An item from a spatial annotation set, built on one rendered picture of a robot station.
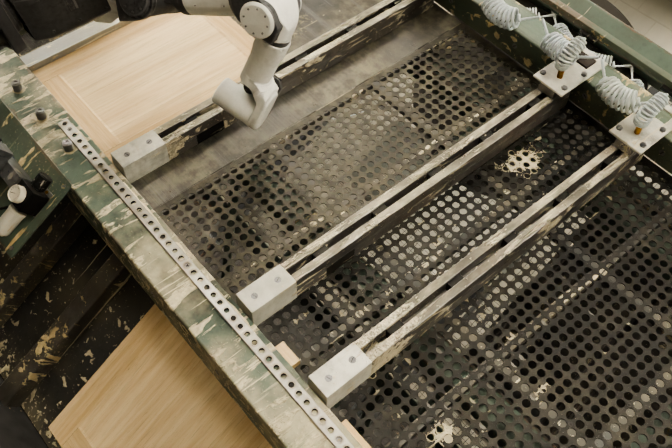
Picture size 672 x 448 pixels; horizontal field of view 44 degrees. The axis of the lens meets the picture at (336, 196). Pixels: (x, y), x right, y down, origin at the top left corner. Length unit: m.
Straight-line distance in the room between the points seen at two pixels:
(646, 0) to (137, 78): 5.72
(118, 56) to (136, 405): 0.97
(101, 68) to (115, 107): 0.16
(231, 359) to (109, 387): 0.54
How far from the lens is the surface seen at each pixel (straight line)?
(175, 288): 1.93
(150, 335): 2.22
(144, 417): 2.22
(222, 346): 1.84
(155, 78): 2.40
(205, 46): 2.47
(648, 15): 7.49
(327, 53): 2.36
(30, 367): 2.41
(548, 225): 2.06
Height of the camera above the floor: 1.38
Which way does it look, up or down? 5 degrees down
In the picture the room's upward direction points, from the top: 41 degrees clockwise
